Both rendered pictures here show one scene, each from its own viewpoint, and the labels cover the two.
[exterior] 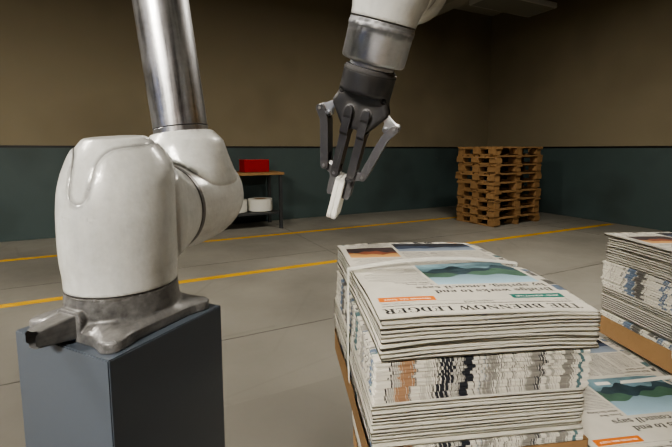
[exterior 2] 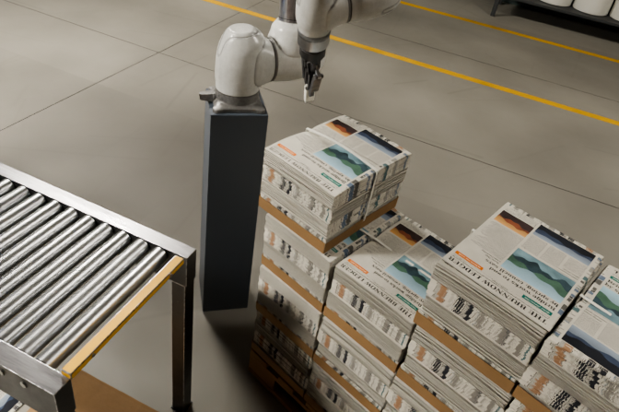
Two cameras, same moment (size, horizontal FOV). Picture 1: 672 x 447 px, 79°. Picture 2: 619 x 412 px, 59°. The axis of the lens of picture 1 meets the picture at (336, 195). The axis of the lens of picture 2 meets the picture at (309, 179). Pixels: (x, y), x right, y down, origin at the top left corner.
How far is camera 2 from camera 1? 1.39 m
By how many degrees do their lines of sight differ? 50
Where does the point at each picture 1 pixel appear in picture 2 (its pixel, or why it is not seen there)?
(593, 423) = (364, 259)
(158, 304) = (238, 103)
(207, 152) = (291, 39)
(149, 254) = (237, 83)
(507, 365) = (301, 194)
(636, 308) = not seen: hidden behind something
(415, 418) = (274, 191)
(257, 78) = not seen: outside the picture
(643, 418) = (387, 275)
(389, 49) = (304, 44)
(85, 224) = (218, 64)
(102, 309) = (219, 96)
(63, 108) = not seen: outside the picture
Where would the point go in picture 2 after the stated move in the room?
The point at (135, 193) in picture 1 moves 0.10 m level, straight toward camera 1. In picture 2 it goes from (234, 58) to (217, 68)
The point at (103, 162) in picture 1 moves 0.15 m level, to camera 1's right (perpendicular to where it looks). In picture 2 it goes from (227, 41) to (253, 60)
